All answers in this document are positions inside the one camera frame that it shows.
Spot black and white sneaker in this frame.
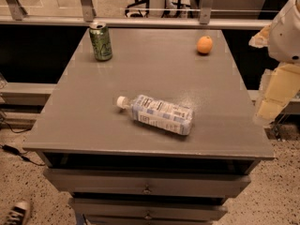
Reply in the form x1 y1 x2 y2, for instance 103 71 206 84
3 201 31 225

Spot clear plastic water bottle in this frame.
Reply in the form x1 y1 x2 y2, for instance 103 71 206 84
116 95 194 136

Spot orange fruit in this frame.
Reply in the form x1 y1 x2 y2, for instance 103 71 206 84
197 36 213 54

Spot green soda can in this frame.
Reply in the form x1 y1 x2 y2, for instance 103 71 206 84
89 22 113 61

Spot black office chair base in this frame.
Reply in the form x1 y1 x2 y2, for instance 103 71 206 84
124 0 191 18

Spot grey drawer cabinet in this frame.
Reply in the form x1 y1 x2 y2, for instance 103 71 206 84
25 28 274 225

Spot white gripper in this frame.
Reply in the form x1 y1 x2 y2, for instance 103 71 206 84
248 0 300 125

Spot metal glass railing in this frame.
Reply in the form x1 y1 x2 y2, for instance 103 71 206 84
0 0 288 30

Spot black floor cable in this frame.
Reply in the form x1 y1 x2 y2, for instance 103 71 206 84
0 119 46 167

